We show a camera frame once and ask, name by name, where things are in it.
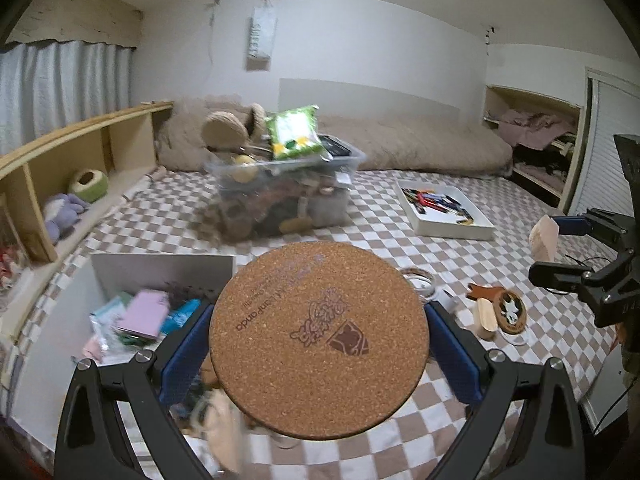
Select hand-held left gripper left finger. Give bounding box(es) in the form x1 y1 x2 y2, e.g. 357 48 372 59
52 304 214 480

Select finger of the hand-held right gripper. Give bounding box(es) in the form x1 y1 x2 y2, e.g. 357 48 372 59
549 207 633 257
528 259 632 307

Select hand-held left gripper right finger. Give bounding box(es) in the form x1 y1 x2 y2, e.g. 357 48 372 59
424 301 587 480

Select pale wooden piece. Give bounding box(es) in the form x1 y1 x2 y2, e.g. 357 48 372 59
530 215 561 263

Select white storage box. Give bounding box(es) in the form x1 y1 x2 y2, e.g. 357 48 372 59
7 252 238 466

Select printed round cork coaster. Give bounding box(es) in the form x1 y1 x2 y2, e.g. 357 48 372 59
209 241 432 438

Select blue foil packet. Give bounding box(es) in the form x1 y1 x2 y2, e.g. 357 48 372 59
167 299 202 332

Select wooden brush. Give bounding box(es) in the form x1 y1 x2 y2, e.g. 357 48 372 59
472 297 499 341

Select round cat coaster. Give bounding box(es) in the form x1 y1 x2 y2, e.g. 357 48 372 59
490 287 529 334

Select pink notebook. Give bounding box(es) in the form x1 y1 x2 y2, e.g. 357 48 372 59
117 290 171 342

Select wooden closet shelf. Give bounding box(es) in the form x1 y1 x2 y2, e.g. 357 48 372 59
482 85 587 213

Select brown leather tag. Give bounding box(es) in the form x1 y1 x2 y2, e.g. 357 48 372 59
467 282 504 302

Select white teal packet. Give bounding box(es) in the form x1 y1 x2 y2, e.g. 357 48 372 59
89 295 131 347

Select pink clothes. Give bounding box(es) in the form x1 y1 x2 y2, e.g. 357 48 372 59
500 107 576 147

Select white slatted door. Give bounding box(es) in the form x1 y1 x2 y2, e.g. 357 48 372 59
565 67 640 236

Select white tray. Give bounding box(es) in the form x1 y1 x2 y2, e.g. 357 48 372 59
392 177 496 241

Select pile of coloured pens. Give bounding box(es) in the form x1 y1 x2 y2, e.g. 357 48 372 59
402 187 476 224

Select checkered blanket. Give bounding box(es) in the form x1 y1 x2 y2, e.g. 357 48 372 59
0 167 626 480

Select beige duvet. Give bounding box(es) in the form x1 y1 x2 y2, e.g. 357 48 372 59
157 97 514 178

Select purple plush toy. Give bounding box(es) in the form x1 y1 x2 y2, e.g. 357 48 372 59
42 192 86 241

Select green avocado plush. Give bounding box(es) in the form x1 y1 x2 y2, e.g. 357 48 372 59
67 167 110 204

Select yellow ball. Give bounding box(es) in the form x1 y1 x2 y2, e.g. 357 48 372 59
232 155 259 182

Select clear plastic storage bin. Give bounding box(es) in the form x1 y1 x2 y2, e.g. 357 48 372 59
204 147 368 242

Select long wooden shelf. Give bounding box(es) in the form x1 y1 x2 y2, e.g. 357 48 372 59
0 101 174 321

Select brown fuzzy plush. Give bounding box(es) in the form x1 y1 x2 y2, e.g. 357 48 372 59
201 103 268 152

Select white headboard panel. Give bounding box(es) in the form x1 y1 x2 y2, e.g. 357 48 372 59
278 77 461 123

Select green wipes packet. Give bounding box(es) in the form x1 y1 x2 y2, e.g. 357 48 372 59
264 105 323 161

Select grey curtain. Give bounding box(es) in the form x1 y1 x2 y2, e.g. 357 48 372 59
0 40 137 161

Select white hanging paper bag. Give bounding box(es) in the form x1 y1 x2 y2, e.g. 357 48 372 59
245 0 277 71

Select beige curtain valance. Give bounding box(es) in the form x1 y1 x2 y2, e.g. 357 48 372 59
2 0 146 52

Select black cable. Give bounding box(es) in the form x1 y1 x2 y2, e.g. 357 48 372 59
592 375 640 437

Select white hanging cord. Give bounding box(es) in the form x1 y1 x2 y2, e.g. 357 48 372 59
206 0 222 66

